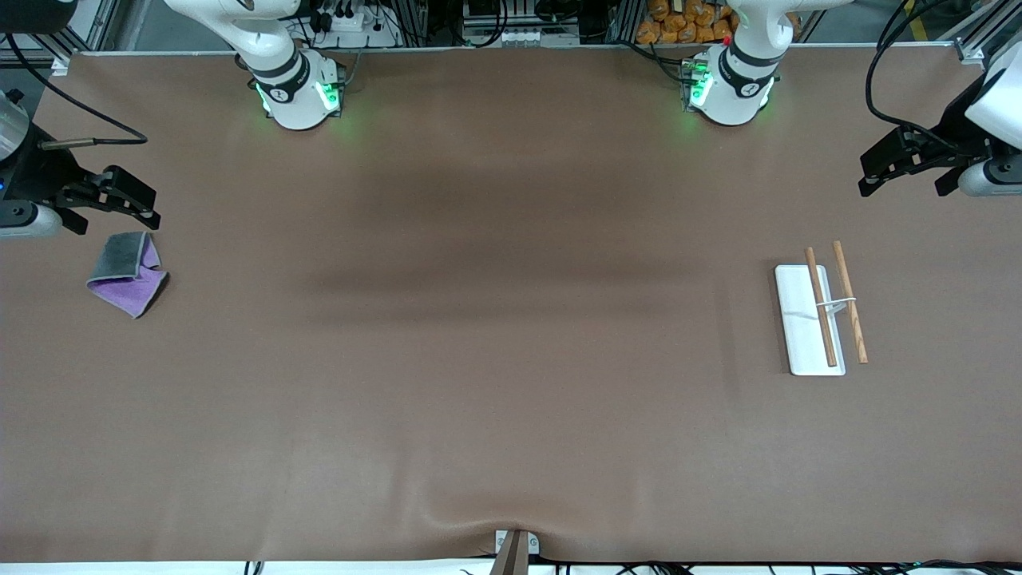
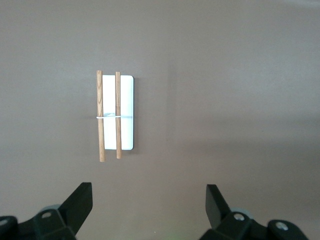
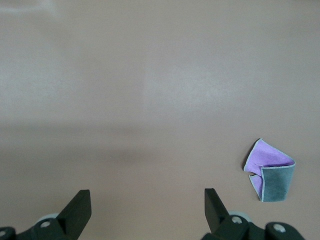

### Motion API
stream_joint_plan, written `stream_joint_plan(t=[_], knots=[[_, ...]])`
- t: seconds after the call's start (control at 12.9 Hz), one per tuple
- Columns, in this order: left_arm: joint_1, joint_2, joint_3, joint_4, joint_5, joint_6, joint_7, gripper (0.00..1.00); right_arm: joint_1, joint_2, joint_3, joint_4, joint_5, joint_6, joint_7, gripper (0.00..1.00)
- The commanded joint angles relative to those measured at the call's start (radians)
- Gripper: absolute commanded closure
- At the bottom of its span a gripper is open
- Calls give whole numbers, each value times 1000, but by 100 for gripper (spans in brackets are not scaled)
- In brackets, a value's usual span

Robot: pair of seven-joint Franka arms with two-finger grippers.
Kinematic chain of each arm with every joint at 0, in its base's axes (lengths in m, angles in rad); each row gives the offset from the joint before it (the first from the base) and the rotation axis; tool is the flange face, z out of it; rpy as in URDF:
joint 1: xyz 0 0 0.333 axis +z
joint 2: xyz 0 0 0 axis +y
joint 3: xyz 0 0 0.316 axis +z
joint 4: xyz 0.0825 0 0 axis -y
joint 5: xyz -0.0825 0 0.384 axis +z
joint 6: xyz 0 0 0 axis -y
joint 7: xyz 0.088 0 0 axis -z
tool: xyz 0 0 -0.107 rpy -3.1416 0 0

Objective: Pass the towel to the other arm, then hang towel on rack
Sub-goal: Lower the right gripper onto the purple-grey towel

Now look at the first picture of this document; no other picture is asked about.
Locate purple and grey towel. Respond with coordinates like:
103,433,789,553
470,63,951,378
86,232,169,319

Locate white rack with wooden rods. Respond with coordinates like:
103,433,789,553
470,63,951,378
774,240,869,377

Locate orange bagged goods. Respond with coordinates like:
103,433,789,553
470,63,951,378
636,0,740,46

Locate white power strip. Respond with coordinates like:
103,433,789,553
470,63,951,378
314,3,398,50

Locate brown table mat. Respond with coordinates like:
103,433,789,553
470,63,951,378
0,44,1022,565

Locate aluminium frame profile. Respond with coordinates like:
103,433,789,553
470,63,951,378
942,0,999,65
50,0,122,77

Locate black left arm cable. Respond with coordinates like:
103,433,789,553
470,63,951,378
866,0,972,153

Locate grey metal mounting bracket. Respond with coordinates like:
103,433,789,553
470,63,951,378
493,529,541,575

